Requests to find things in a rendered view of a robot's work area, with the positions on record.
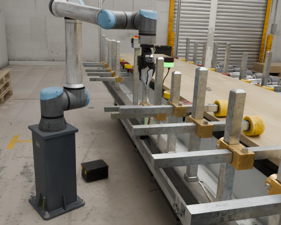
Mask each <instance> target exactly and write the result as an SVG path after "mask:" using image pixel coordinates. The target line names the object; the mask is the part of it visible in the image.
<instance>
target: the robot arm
mask: <svg viewBox="0 0 281 225"><path fill-rule="evenodd" d="M49 10H50V12H51V14H52V15H54V16H55V17H59V18H63V17H64V20H65V47H66V83H65V84H64V85H63V89H62V88H61V87H48V88H44V89H42V90H41V91H40V106H41V119H40V122H39V126H38V127H39V130H40V131H43V132H59V131H63V130H65V129H66V128H67V122H66V120H65V118H64V111H67V110H72V109H77V108H82V107H85V106H87V105H88V103H89V101H90V93H89V91H88V89H87V88H86V87H85V85H84V84H83V83H82V21H84V22H87V23H91V24H94V25H99V26H100V27H101V28H103V29H127V30H129V29H132V30H139V34H138V35H139V36H138V37H137V38H138V43H139V44H140V47H141V55H140V56H137V60H138V63H137V66H138V71H139V74H140V78H141V81H142V83H143V84H144V85H145V84H146V86H147V85H148V84H149V83H150V81H151V79H152V77H153V75H154V73H155V70H156V67H155V65H156V64H155V63H154V62H155V60H154V57H153V54H152V50H151V49H150V48H153V47H154V45H155V44H156V30H157V12H156V11H152V10H144V9H140V10H139V12H126V11H114V10H109V9H101V8H95V7H91V6H86V5H85V4H84V3H83V1H82V0H51V1H50V2H49ZM146 67H148V68H149V70H147V81H145V80H146V77H145V75H146V71H145V70H144V69H145V68H146Z"/></svg>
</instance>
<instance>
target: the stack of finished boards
mask: <svg viewBox="0 0 281 225"><path fill-rule="evenodd" d="M253 68H255V69H258V70H262V71H263V69H264V62H254V64H253ZM269 72H281V63H271V66H270V71H269Z"/></svg>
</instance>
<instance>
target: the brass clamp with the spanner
mask: <svg viewBox="0 0 281 225"><path fill-rule="evenodd" d="M155 119H156V120H157V121H166V113H159V114H156V117H155Z"/></svg>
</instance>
